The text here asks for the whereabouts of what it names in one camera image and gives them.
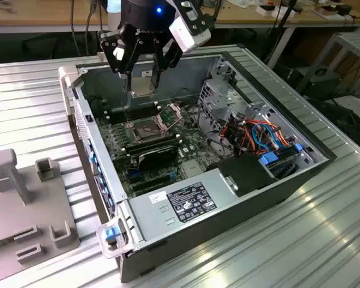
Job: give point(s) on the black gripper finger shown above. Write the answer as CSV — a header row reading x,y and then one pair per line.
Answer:
x,y
171,54
112,51

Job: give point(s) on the silver-topped CPU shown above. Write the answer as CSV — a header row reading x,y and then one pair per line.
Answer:
x,y
142,85

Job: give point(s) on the black RAM slot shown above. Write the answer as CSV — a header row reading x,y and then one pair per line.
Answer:
x,y
120,113
150,141
150,145
150,148
120,117
120,110
150,151
120,121

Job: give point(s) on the CPU socket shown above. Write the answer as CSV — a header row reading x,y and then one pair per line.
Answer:
x,y
145,132

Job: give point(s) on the blue expansion slot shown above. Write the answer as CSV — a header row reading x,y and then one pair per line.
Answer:
x,y
134,173

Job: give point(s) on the black expansion slot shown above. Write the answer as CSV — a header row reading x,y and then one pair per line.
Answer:
x,y
151,178
154,184

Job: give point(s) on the metal drive cage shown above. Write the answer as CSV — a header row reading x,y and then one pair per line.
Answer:
x,y
219,103

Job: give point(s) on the long wooden desk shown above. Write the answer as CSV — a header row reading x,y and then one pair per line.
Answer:
x,y
33,15

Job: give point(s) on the green motherboard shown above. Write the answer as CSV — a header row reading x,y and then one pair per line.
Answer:
x,y
195,141

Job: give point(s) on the small white box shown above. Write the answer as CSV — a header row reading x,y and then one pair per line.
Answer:
x,y
261,12

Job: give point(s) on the black expansion card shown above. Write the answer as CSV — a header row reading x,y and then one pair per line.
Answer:
x,y
157,157

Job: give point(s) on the silver chipset heatsink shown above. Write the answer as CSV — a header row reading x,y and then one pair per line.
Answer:
x,y
193,169

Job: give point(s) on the black plastic shroud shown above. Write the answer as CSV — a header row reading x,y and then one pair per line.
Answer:
x,y
246,175

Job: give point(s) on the blue disk carrier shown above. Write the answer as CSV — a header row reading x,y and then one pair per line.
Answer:
x,y
269,159

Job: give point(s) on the black equipment case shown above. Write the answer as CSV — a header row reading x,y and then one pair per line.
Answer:
x,y
324,85

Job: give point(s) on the small blue plastic clip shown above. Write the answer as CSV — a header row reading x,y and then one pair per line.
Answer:
x,y
298,147

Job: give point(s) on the brown cardboard box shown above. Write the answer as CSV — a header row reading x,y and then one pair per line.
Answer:
x,y
325,13

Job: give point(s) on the silver power supply unit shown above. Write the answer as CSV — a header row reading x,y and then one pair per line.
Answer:
x,y
150,216

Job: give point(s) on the grey parts rack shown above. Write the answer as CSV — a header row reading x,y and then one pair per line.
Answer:
x,y
33,210

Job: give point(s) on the blue case latch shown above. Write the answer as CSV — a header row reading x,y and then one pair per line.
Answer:
x,y
110,234

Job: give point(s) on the metal slat side table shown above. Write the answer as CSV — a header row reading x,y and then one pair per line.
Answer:
x,y
358,39

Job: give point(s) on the black plastic crate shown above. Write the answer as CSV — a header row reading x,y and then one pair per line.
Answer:
x,y
345,126

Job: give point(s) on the open grey PC case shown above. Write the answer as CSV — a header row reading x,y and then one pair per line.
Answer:
x,y
228,237

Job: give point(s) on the white wrist camera with mount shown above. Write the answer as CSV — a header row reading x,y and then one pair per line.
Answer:
x,y
186,37

